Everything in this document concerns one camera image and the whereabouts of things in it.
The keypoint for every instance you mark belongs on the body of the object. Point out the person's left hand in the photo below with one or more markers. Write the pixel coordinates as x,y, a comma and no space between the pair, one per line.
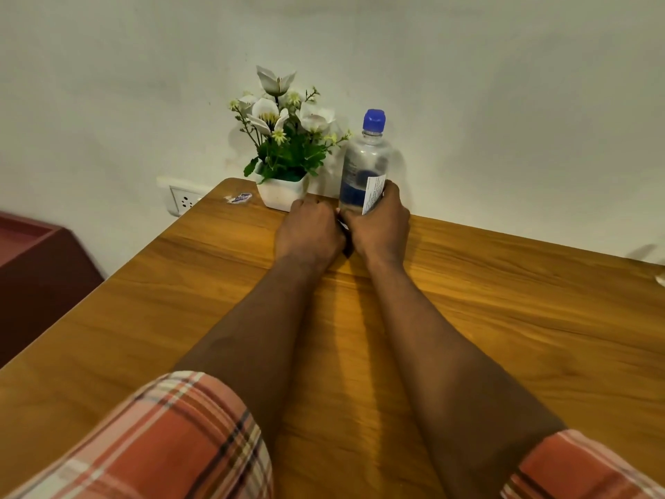
307,233

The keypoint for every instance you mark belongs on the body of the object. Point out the person's right hand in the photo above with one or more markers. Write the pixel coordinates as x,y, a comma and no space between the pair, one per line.
382,231

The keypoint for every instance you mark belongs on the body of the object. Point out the person's left fingers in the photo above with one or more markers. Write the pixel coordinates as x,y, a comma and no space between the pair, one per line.
314,202

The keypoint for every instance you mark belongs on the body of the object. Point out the person's right thumb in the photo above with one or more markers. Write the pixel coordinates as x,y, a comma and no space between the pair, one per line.
349,217

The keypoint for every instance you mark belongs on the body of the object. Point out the clear water bottle blue cap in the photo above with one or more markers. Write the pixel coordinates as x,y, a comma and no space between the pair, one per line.
363,161

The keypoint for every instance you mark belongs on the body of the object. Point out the person's right forearm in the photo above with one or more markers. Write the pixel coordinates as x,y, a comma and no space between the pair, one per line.
441,379

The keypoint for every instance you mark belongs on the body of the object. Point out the person's left forearm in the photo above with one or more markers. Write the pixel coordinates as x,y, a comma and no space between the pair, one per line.
260,337

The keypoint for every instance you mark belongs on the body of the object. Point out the artificial flowers in white pot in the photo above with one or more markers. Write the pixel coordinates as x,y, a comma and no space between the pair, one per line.
285,150

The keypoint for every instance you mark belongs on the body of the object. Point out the small blue white sticker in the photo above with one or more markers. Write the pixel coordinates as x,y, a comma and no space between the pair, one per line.
239,197

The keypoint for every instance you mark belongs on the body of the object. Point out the person's left plaid sleeve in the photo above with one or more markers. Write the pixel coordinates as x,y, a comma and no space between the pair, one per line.
171,446

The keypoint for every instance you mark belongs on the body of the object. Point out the person's plaid sleeve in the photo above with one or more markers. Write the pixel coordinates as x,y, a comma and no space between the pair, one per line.
171,446
576,470

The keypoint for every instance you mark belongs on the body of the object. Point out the dark red cabinet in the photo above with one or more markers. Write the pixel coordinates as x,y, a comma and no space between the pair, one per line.
36,275

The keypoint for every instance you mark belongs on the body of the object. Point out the person's right plaid sleeve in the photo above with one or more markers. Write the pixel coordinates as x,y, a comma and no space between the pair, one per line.
576,470

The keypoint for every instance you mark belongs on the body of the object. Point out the white wall power socket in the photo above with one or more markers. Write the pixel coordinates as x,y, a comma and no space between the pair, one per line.
185,200

